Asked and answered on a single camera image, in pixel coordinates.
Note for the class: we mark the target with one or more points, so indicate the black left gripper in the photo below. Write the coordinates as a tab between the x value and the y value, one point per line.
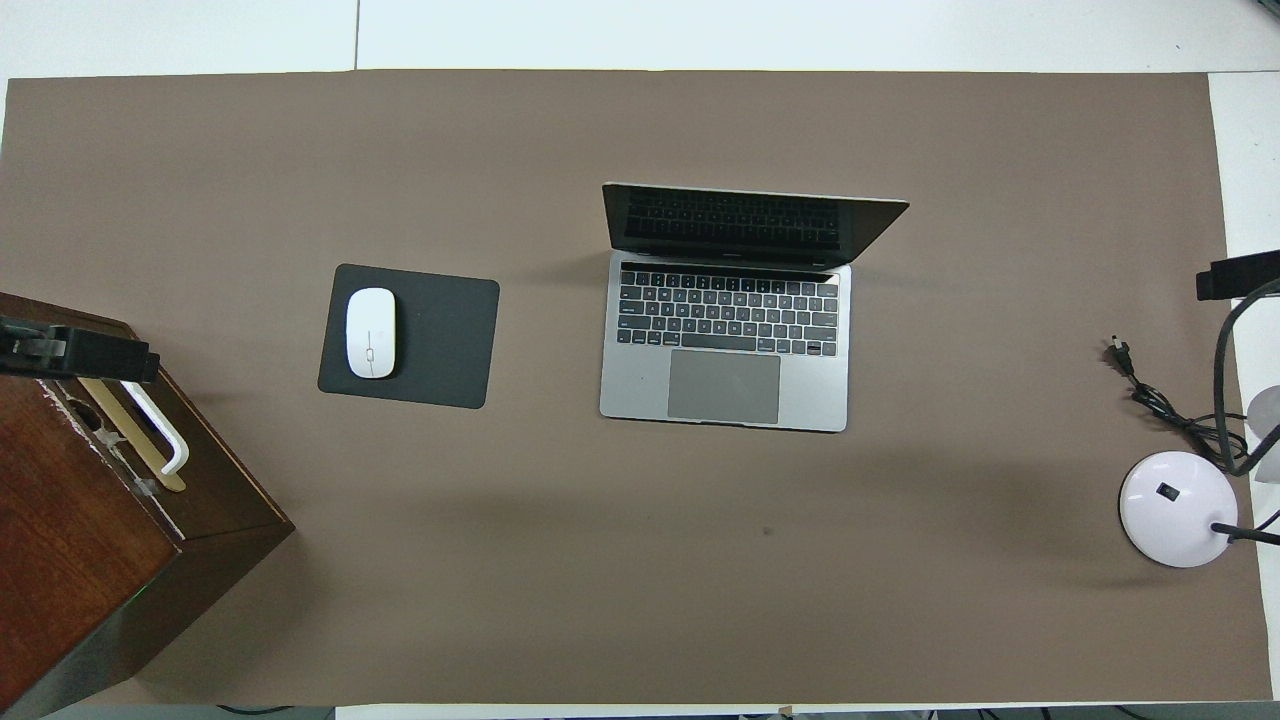
10	345

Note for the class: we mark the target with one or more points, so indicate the silver grey laptop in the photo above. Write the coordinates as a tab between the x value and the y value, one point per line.
720	385

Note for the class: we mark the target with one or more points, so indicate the dark brown wooden box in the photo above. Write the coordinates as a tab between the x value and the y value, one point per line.
80	520

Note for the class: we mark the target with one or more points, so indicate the white desk lamp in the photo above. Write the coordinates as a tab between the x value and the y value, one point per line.
1175	510

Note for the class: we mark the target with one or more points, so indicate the white computer mouse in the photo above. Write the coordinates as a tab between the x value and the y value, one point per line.
371	333

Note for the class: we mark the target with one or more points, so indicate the black mouse pad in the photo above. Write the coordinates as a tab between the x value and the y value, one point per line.
440	340

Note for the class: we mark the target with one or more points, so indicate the brown table mat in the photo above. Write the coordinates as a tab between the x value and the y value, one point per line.
900	600

